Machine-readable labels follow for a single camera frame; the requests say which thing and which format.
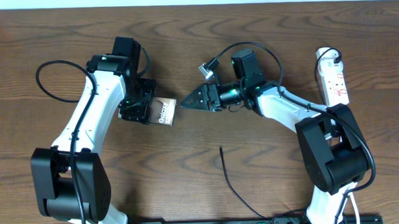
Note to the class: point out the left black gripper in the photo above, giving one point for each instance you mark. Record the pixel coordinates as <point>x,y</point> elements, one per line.
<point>138,113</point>

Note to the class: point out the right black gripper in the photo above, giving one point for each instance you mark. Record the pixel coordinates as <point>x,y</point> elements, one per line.
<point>209,92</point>

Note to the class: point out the Galaxy S25 Ultra smartphone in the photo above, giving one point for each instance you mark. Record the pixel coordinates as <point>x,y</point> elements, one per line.
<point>162,111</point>

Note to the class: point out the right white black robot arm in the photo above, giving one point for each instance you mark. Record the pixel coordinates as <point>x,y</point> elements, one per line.
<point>335,153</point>

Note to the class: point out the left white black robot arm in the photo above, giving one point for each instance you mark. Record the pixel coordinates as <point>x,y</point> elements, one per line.
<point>70,182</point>

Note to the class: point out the white power strip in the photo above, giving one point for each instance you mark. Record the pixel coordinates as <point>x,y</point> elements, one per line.
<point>330,71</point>

